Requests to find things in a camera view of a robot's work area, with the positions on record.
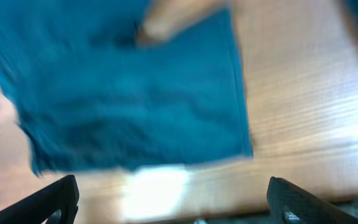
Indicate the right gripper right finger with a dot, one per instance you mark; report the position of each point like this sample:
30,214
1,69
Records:
289,203

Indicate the dark blue denim shorts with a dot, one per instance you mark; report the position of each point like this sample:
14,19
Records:
88,98

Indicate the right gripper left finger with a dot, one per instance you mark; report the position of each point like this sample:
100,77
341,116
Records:
55,203

